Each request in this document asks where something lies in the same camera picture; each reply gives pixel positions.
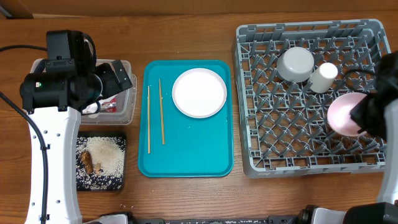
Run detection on white napkin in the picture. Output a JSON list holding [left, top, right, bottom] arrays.
[[82, 100, 106, 115]]

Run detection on grey dish rack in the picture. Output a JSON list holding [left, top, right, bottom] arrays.
[[234, 19, 391, 178]]

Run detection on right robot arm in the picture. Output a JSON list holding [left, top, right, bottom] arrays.
[[293, 52, 397, 224]]

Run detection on clear plastic bin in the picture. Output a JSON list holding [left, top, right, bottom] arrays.
[[20, 59, 136, 125]]

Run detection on white rice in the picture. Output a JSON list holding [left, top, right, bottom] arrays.
[[76, 136, 126, 191]]

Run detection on large white plate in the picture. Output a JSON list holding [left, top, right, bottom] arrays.
[[172, 68, 228, 118]]

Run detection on black plastic tray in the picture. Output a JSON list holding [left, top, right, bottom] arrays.
[[75, 130, 127, 192]]

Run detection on brown food scrap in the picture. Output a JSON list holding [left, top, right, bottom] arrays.
[[80, 151, 93, 175]]

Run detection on small white dish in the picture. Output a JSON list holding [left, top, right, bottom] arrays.
[[327, 92, 366, 137]]

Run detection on white cup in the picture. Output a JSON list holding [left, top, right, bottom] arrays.
[[308, 62, 338, 93]]

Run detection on pale green bowl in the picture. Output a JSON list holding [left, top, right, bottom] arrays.
[[277, 47, 314, 83]]

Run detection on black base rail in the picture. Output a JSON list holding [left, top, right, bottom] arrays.
[[87, 209, 311, 224]]

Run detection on red snack wrapper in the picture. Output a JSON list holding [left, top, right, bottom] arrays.
[[100, 98, 117, 113]]

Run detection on teal plastic tray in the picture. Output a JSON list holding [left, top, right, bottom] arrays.
[[137, 60, 234, 177]]

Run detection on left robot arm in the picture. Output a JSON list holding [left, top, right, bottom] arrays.
[[25, 107, 83, 224]]

